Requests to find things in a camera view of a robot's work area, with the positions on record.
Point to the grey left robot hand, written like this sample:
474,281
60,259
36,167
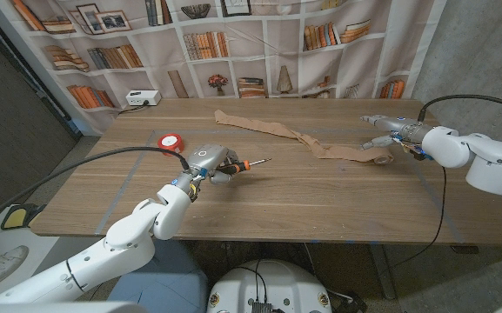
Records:
209,158

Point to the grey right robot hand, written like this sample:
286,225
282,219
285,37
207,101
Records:
400,128

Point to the black orange screwdriver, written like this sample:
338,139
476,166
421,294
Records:
239,167

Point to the beige nylon stocking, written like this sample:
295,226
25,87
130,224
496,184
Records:
276,129

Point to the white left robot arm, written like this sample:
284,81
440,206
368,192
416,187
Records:
124,243

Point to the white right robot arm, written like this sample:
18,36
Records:
485,161

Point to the red tape roll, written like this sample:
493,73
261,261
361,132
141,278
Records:
170,140

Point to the white power strip box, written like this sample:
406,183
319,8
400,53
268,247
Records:
142,97

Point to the printed bookshelf backdrop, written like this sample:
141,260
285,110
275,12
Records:
250,56

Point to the blue-grey base under table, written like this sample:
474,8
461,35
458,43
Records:
181,278

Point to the black table foot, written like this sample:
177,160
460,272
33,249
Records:
464,250

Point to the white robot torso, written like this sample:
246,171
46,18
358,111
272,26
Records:
276,282

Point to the grey table leg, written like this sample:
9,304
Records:
381,269

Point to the black floor adapter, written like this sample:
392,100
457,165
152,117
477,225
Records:
350,305

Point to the yellow black floor object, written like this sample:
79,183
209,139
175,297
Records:
13,216

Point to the person in grey trousers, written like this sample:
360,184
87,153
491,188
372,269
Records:
9,258

